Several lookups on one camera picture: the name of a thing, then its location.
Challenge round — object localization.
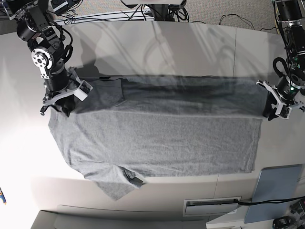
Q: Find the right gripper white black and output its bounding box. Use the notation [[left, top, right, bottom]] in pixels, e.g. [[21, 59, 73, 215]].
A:
[[40, 67, 93, 117]]

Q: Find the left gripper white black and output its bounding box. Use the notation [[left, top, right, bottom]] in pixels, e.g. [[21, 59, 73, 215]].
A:
[[256, 76, 305, 121]]

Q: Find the grey T-shirt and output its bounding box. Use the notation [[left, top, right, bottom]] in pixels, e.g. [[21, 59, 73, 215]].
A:
[[49, 77, 267, 200]]

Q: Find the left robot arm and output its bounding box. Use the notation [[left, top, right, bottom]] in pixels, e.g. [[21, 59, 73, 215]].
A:
[[256, 0, 305, 121]]

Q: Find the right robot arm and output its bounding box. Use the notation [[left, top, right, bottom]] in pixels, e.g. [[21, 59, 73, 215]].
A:
[[0, 0, 92, 117]]

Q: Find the blue grey tablet pad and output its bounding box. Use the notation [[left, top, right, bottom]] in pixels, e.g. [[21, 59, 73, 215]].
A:
[[244, 164, 303, 224]]

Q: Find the colourful tool at edge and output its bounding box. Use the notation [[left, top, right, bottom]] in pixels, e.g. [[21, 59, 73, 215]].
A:
[[0, 188, 7, 205]]

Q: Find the black device bottom right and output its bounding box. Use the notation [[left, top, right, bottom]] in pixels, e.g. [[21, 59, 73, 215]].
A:
[[272, 216, 295, 229]]

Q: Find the black cable on table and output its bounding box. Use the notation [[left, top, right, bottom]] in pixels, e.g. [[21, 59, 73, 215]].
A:
[[233, 197, 305, 206]]

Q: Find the white cable slot tray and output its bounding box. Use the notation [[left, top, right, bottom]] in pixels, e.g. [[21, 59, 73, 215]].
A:
[[183, 197, 241, 217]]

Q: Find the central camera mount stand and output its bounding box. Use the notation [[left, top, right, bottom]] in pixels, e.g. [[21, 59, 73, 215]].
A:
[[121, 0, 189, 21]]

